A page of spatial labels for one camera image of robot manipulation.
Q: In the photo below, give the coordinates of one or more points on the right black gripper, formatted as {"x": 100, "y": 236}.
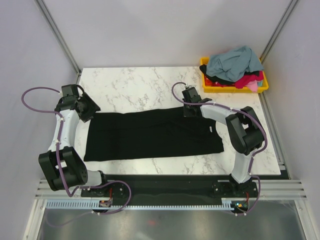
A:
{"x": 187, "y": 114}

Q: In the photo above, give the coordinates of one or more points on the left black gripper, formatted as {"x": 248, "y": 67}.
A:
{"x": 93, "y": 108}

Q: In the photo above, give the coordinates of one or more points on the yellow plastic bin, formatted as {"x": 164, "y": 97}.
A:
{"x": 217, "y": 85}

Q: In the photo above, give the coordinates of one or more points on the black t shirt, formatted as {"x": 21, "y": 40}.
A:
{"x": 158, "y": 133}

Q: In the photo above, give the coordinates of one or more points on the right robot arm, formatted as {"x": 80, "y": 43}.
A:
{"x": 244, "y": 128}

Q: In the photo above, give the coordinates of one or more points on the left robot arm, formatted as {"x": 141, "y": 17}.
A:
{"x": 61, "y": 165}

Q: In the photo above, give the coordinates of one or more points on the grey blue t shirt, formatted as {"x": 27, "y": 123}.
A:
{"x": 232, "y": 65}

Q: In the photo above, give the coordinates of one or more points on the red t shirt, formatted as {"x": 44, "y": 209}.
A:
{"x": 249, "y": 77}

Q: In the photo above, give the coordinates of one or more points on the pink t shirt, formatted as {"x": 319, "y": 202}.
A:
{"x": 253, "y": 86}

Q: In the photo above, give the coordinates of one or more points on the left aluminium corner post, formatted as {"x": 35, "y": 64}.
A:
{"x": 58, "y": 35}

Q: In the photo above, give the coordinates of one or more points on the aluminium corner post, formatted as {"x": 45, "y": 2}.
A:
{"x": 279, "y": 28}
{"x": 58, "y": 35}

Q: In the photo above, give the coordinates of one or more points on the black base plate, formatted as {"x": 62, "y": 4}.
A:
{"x": 169, "y": 190}

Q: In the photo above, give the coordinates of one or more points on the aluminium frame rail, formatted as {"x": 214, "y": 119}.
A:
{"x": 270, "y": 190}

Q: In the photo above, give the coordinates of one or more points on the right aluminium corner post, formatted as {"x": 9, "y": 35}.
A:
{"x": 279, "y": 28}

